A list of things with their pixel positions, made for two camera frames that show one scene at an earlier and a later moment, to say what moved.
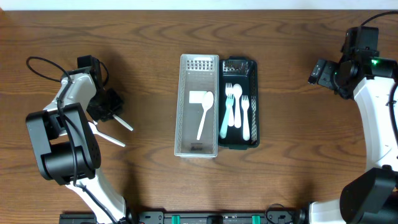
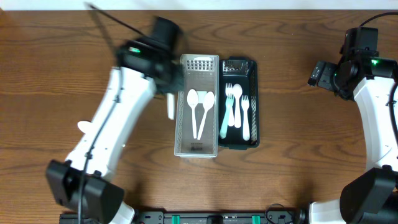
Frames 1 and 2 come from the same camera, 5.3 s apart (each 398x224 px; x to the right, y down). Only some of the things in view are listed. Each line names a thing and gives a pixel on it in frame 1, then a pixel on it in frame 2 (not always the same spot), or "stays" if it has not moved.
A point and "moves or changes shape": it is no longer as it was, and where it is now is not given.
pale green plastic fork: (223, 130) stays
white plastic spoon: (96, 131) moves or changes shape
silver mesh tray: (198, 74) stays
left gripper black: (104, 106) → (173, 79)
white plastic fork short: (245, 104) stays
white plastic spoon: (122, 122) moves or changes shape
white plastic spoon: (237, 91) stays
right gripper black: (319, 72) stays
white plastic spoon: (207, 101) stays
